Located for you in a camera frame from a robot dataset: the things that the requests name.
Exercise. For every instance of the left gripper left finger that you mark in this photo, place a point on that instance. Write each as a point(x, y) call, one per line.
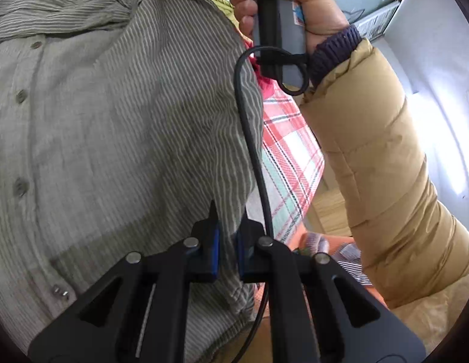
point(137, 311)

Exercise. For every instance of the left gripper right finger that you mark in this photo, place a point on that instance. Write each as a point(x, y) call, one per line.
point(318, 312)

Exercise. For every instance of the grey striped button shirt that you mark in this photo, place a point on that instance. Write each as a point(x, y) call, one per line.
point(118, 130)

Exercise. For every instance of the tan puffer jacket forearm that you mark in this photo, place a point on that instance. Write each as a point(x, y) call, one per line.
point(411, 245)

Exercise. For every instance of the yellow green cloth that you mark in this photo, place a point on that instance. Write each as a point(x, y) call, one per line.
point(228, 10)

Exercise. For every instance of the red garment under shirt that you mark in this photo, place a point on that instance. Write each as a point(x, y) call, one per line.
point(266, 85)

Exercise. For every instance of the red plaid bed sheet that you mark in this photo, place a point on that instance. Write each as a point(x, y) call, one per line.
point(292, 165)

